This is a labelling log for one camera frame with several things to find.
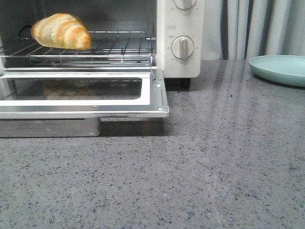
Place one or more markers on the upper white oven knob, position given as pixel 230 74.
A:
pixel 184 4

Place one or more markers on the white curtain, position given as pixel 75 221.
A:
pixel 243 29

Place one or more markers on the white oven knob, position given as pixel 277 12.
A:
pixel 184 4
pixel 182 47

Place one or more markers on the black oven foot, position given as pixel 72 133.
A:
pixel 185 83

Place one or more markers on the chrome wire oven rack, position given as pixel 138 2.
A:
pixel 109 48

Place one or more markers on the teal plate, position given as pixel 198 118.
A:
pixel 283 69

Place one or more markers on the golden bread roll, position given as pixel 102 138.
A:
pixel 62 30

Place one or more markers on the oven glass door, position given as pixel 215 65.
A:
pixel 72 102

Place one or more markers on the lower white oven knob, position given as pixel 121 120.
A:
pixel 182 47

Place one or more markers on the white Toshiba toaster oven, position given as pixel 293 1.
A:
pixel 160 19

